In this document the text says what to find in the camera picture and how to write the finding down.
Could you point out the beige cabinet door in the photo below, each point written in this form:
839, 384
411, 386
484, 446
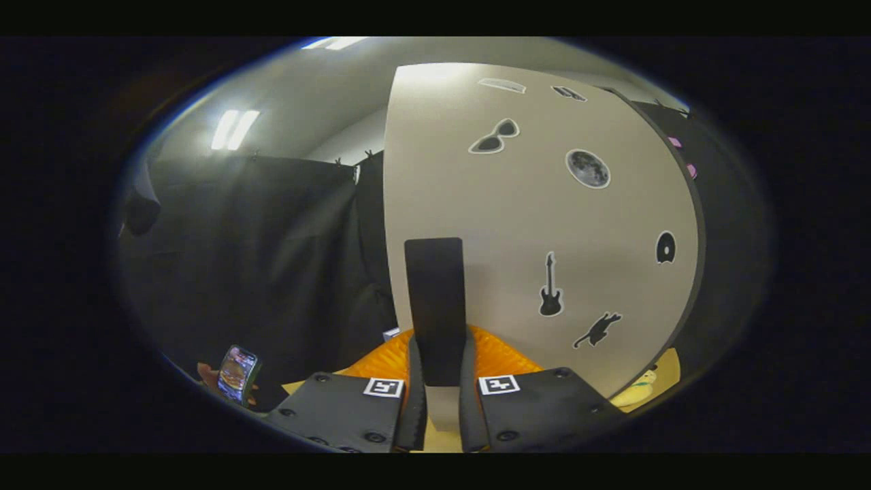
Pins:
517, 224

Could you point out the double ceiling light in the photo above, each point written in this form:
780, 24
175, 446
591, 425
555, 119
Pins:
224, 129

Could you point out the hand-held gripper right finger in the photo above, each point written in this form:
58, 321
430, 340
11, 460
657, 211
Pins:
544, 415

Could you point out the grey cabinet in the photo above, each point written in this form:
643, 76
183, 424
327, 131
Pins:
701, 272

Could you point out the long ceiling light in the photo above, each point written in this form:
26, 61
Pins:
333, 42

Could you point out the black backdrop cloth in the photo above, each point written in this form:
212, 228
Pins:
272, 258

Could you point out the smartphone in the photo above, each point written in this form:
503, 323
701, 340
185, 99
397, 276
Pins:
237, 374

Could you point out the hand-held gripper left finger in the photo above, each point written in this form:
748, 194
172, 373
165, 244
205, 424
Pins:
340, 415

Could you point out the yellow plush toy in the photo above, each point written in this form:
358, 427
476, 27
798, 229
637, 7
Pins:
636, 395

